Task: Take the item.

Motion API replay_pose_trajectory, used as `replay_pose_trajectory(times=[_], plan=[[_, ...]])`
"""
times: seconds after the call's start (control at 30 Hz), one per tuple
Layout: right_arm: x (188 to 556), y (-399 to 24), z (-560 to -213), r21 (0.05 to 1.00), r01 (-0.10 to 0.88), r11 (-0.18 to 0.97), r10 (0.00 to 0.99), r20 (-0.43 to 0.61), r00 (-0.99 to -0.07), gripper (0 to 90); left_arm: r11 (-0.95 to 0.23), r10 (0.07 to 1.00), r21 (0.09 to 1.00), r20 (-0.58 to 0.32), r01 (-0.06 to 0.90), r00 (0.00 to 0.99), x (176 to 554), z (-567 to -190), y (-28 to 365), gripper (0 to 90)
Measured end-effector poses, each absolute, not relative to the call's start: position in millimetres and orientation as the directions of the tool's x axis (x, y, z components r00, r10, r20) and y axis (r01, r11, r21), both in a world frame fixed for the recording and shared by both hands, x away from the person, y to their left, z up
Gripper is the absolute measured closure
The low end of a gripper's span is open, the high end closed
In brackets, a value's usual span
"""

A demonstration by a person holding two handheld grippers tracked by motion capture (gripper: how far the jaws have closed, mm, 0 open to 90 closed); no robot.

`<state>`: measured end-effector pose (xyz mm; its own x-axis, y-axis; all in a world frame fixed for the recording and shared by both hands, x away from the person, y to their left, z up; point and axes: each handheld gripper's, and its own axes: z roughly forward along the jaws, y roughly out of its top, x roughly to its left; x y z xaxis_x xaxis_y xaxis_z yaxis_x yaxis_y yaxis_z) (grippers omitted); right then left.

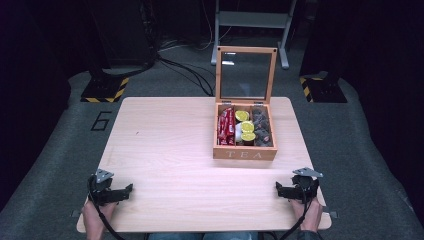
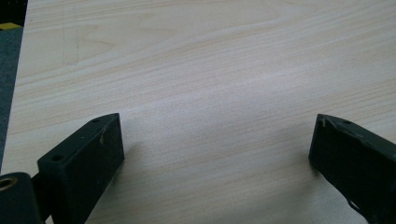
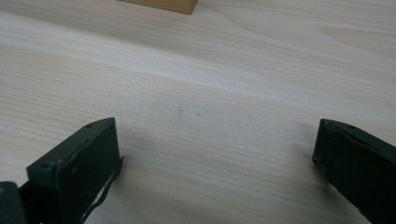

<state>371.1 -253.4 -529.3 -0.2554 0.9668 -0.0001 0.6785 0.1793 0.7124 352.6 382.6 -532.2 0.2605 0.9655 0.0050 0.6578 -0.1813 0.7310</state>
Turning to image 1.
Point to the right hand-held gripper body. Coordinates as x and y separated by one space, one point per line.
305 186

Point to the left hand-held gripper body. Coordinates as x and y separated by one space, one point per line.
100 191

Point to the person's left hand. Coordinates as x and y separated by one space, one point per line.
96 216

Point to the person's right hand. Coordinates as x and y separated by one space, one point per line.
311 215

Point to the wooden box with glass lid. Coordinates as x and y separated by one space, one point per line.
245 154

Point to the yellow-lidded capsule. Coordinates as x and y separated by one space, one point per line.
248 136
242 115

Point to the dark tea packets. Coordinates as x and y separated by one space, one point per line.
262 128

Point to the yellow-green tea packets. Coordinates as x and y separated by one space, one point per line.
247 126

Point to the white capsule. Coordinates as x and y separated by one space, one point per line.
238 132

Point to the stack of red packets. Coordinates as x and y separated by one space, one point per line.
226 126

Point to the black base with striped edge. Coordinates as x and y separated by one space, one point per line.
104 90
325 91

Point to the grey metal stand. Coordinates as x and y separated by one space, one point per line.
253 19

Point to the grey table bracket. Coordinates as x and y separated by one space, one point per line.
76 213
330 212

